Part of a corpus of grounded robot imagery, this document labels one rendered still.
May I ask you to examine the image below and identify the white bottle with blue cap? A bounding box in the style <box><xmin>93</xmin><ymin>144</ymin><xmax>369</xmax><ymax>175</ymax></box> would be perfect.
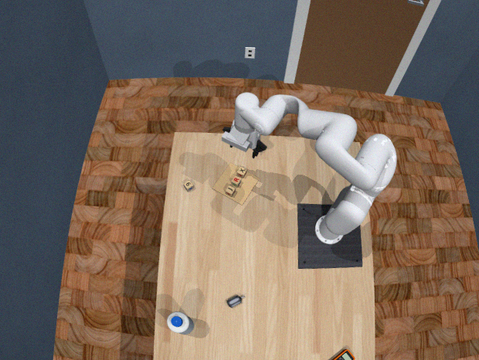
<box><xmin>167</xmin><ymin>311</ymin><xmax>194</xmax><ymax>335</ymax></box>

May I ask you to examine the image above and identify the small wooden letter block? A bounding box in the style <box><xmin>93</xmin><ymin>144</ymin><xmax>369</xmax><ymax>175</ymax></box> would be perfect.
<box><xmin>231</xmin><ymin>176</ymin><xmax>241</xmax><ymax>187</ymax></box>

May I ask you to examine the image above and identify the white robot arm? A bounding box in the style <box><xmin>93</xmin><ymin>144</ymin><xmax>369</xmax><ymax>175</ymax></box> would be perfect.
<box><xmin>222</xmin><ymin>93</ymin><xmax>397</xmax><ymax>244</ymax></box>

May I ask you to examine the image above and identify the small cream letter block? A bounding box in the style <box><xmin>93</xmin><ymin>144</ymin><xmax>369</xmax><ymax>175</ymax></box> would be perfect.
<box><xmin>184</xmin><ymin>180</ymin><xmax>194</xmax><ymax>192</ymax></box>
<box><xmin>226</xmin><ymin>185</ymin><xmax>236</xmax><ymax>197</ymax></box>
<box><xmin>237</xmin><ymin>167</ymin><xmax>247</xmax><ymax>178</ymax></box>

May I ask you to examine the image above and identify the tan square mat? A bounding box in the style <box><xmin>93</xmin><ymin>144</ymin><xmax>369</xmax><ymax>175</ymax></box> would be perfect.
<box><xmin>212</xmin><ymin>162</ymin><xmax>260</xmax><ymax>205</ymax></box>

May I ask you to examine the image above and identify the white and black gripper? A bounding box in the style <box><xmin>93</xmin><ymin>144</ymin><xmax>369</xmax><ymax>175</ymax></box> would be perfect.
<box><xmin>223</xmin><ymin>121</ymin><xmax>267</xmax><ymax>158</ymax></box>

